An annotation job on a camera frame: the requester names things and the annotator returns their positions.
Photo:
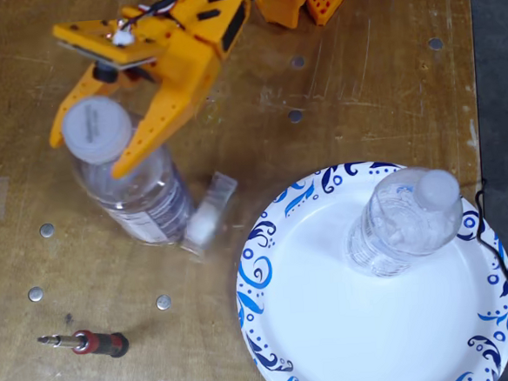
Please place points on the paper plate with blue print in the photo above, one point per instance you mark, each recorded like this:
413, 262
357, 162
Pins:
333, 324

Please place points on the red black screwdriver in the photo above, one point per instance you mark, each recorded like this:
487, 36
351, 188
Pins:
103, 342

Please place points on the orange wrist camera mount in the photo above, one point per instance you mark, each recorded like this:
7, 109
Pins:
91, 40

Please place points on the clear tape dispenser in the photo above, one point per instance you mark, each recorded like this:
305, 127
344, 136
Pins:
204, 222

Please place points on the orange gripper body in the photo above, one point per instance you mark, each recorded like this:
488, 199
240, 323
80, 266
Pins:
183, 69

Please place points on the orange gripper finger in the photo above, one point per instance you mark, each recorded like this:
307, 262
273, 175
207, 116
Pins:
166, 114
73, 96

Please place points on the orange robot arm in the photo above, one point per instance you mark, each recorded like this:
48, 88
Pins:
280, 3

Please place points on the round metal table rivet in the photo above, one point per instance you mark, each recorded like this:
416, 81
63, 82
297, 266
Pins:
35, 294
435, 44
46, 230
297, 62
295, 116
163, 302

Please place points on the clear bottle with purple label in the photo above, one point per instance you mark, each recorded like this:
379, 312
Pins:
150, 198

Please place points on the clear bottle with blue label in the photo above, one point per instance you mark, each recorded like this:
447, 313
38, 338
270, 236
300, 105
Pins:
396, 228

